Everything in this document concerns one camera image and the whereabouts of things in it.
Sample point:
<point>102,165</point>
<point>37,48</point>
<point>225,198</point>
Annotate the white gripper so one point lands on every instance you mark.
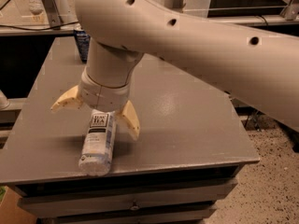
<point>104,96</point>

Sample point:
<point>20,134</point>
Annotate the blue plastic tea bottle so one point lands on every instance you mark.
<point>97,151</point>

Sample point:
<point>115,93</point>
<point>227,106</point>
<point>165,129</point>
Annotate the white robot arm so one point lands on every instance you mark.
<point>257,67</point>

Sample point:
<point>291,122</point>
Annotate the dark blue soda can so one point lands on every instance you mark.
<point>83,42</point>

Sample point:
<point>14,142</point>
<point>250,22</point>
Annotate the grey drawer cabinet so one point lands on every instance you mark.
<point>190,148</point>

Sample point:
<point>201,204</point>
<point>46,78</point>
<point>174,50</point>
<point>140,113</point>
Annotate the metal drawer knob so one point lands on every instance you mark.
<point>134,207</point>

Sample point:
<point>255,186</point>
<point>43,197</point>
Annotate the cardboard box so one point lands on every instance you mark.
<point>10,212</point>

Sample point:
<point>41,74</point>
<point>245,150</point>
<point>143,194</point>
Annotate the left metal bracket post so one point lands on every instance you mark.
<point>52,13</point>

